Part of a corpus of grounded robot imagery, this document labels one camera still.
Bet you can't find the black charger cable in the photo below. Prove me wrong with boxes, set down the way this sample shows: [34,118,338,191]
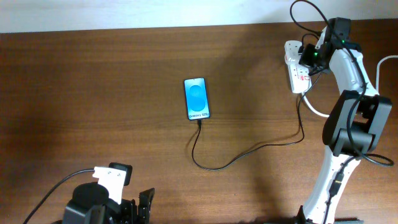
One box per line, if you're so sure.
[191,32,323,172]

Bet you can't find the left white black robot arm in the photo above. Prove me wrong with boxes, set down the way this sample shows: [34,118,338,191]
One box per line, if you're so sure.
[60,182,155,224]

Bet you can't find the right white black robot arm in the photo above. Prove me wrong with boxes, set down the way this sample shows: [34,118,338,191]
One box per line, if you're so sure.
[296,17,392,223]

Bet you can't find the white power strip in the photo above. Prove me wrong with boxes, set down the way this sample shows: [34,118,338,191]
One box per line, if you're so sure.
[284,40,312,94]

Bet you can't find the white power strip cord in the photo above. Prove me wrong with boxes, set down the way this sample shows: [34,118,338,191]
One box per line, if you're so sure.
[300,55,398,118]

